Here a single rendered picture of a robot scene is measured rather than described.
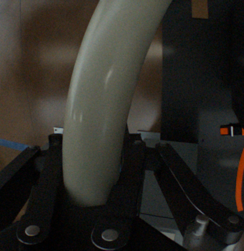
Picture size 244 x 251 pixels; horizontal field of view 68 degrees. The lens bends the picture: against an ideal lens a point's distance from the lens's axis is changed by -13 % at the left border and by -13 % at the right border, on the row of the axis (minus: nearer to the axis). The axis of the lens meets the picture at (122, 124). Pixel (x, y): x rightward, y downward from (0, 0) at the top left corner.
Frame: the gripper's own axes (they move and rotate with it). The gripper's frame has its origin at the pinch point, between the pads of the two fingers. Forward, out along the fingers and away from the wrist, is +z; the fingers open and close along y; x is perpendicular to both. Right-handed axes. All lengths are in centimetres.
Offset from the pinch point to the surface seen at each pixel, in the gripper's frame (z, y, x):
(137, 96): 123, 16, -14
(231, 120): 98, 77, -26
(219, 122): 102, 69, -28
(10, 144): 185, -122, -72
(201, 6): 98, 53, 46
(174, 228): 38, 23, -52
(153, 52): 116, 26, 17
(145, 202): 55, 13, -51
